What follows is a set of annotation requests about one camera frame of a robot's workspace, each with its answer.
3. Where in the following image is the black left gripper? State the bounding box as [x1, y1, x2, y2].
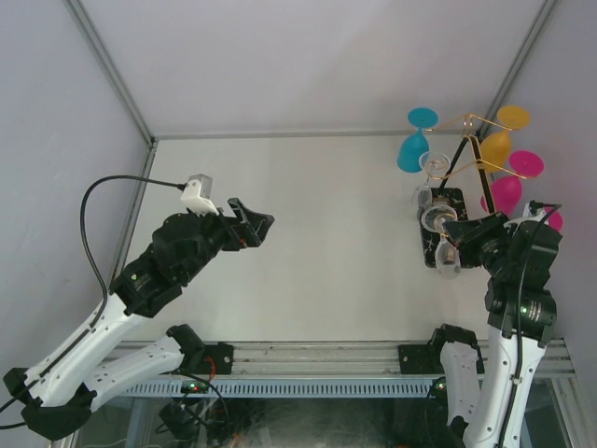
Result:
[178, 198, 272, 283]

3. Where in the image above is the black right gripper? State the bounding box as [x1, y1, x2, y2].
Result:
[443, 210, 515, 275]

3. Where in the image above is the clear champagne flute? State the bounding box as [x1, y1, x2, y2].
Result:
[421, 204, 461, 279]
[410, 151, 451, 220]

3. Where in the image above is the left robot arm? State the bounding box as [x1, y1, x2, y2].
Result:
[3, 198, 275, 441]

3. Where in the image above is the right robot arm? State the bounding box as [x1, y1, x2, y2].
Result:
[428, 203, 562, 447]

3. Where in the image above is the upper pink wine glass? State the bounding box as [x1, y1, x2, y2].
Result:
[490, 150, 545, 215]

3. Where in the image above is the pink wine glass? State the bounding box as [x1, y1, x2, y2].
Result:
[547, 211, 563, 232]
[490, 150, 545, 215]

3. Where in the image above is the lower pink wine glass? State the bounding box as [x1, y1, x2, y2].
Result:
[547, 211, 563, 232]

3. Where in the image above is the yellow wine glass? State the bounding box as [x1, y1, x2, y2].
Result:
[479, 105, 531, 172]

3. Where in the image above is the cyan wine glass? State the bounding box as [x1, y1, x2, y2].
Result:
[396, 107, 438, 174]

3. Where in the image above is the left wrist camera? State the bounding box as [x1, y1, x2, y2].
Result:
[181, 174, 218, 216]

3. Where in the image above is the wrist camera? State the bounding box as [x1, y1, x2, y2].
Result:
[504, 201, 554, 228]
[181, 174, 218, 216]

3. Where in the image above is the gold wire wine glass rack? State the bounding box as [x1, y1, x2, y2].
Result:
[417, 111, 545, 271]

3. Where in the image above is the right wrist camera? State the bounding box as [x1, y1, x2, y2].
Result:
[504, 201, 554, 228]

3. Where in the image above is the right camera black cable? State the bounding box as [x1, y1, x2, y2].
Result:
[498, 201, 563, 448]

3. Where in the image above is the camera black cable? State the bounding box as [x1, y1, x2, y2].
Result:
[498, 201, 563, 448]
[0, 175, 190, 430]

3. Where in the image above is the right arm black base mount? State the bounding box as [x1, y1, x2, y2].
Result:
[397, 343, 444, 375]

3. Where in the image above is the aluminium front frame rail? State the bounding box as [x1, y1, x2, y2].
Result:
[111, 339, 575, 377]

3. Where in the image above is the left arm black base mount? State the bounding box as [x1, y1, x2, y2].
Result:
[185, 342, 234, 376]

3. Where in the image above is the left camera black cable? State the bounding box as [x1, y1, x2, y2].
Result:
[0, 175, 190, 430]

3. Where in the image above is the blue slotted cable duct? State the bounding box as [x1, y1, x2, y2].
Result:
[121, 377, 433, 399]

